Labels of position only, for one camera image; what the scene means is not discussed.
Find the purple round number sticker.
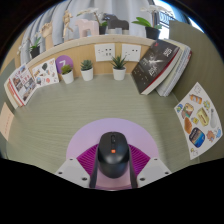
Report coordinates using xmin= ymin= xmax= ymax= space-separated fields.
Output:
xmin=55 ymin=55 xmax=75 ymax=75

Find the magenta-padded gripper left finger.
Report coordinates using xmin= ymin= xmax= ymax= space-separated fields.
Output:
xmin=54 ymin=144 xmax=100 ymax=190

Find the black horse figurine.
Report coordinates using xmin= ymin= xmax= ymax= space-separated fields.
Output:
xmin=103 ymin=13 xmax=130 ymax=35

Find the grey-green desk partition panel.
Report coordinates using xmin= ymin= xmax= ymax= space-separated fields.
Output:
xmin=168 ymin=19 xmax=224 ymax=164
xmin=0 ymin=58 xmax=18 ymax=158

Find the purple mouse pad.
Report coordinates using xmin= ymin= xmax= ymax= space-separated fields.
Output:
xmin=65 ymin=117 xmax=160 ymax=191

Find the black computer mouse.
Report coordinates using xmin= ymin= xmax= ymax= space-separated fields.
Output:
xmin=97 ymin=131 xmax=130 ymax=179

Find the red-spined picture cover book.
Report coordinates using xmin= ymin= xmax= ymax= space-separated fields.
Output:
xmin=8 ymin=63 xmax=38 ymax=108

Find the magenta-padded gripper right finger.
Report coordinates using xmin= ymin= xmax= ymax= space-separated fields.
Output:
xmin=127 ymin=144 xmax=172 ymax=189

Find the black cover book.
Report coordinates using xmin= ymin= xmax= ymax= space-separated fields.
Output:
xmin=131 ymin=38 xmax=181 ymax=96

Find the white picture sticker sheet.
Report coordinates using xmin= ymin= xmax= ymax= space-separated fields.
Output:
xmin=31 ymin=57 xmax=60 ymax=88

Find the light wooden desk shelf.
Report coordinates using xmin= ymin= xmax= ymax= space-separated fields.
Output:
xmin=14 ymin=34 xmax=158 ymax=79

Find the window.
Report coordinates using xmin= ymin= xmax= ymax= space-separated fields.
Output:
xmin=156 ymin=0 xmax=198 ymax=33

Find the thick white book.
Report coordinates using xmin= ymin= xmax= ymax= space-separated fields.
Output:
xmin=3 ymin=77 xmax=18 ymax=109

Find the light grey curtain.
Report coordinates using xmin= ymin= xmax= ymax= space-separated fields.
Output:
xmin=19 ymin=0 xmax=154 ymax=64

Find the white wall outlet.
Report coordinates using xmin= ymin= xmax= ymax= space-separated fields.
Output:
xmin=120 ymin=43 xmax=142 ymax=63
xmin=94 ymin=43 xmax=117 ymax=63

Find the food picture sticker sheet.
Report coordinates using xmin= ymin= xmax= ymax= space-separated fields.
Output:
xmin=173 ymin=81 xmax=224 ymax=161

